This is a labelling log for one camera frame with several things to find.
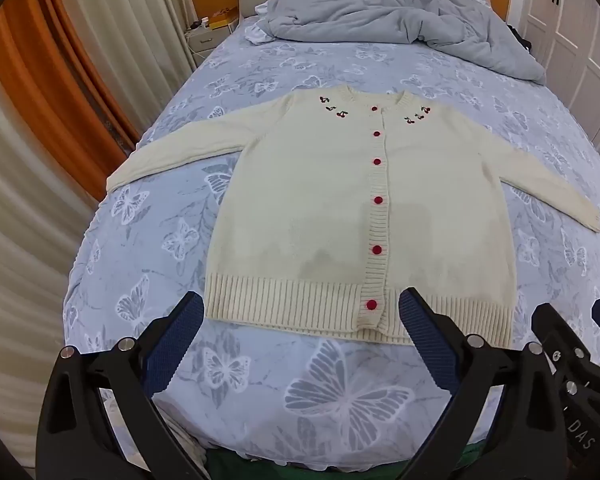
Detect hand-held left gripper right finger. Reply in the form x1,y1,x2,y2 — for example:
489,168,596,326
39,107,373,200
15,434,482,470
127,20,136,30
395,287,567,480

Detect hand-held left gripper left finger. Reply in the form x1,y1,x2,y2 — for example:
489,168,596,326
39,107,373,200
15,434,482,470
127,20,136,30
36,290,208,480

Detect cream knitted cardigan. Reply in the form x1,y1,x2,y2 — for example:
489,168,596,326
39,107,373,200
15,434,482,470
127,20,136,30
106,86,600,348

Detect dark clothes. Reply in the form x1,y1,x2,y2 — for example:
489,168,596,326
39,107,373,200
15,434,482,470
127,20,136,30
506,22,532,52

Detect blue butterfly print bedsheet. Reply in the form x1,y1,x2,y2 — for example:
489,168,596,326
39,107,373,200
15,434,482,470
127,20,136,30
62,15,600,466

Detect person's green clothing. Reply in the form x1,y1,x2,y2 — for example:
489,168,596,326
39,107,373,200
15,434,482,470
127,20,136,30
205,437,486,480

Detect beige curtain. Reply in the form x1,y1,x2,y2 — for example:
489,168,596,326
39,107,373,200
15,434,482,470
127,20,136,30
50,0,198,111
0,40,101,466

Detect white wardrobe doors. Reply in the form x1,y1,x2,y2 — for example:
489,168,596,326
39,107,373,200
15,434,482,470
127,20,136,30
512,0,600,151

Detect orange curtain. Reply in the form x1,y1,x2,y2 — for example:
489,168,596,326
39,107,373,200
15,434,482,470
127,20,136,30
0,0,141,201

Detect white nightstand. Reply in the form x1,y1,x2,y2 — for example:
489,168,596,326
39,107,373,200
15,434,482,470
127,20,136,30
184,25,218,68

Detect white pillow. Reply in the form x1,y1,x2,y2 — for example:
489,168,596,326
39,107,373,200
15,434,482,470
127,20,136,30
244,24,277,44

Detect yellow box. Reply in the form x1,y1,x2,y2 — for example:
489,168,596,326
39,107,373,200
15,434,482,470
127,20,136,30
207,7,240,29

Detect grey duvet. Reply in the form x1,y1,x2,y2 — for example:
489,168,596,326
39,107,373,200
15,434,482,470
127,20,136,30
254,0,548,85

